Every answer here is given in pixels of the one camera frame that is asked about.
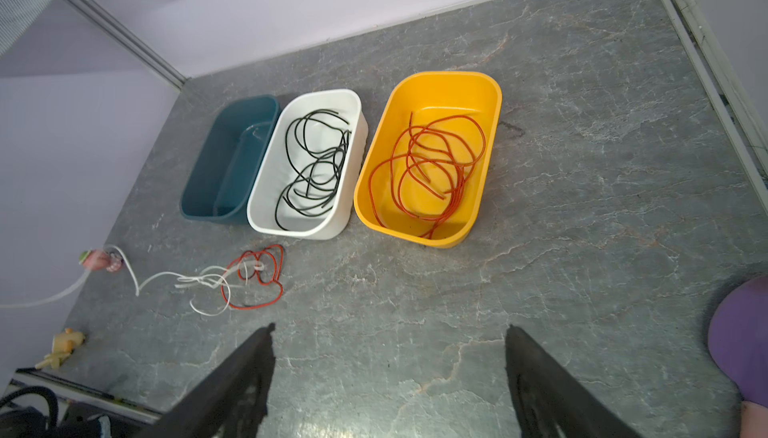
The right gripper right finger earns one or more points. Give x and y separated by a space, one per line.
550 402

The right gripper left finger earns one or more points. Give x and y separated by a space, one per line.
231 401

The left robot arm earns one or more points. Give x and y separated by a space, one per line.
30 422

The small beige toy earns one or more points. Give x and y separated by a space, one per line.
63 345

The pink toy figure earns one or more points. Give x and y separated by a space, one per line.
99 259

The white plastic bin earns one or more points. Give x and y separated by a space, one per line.
306 180

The yellow plastic bin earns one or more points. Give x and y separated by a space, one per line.
424 175

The teal plastic bin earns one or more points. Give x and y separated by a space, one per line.
222 178

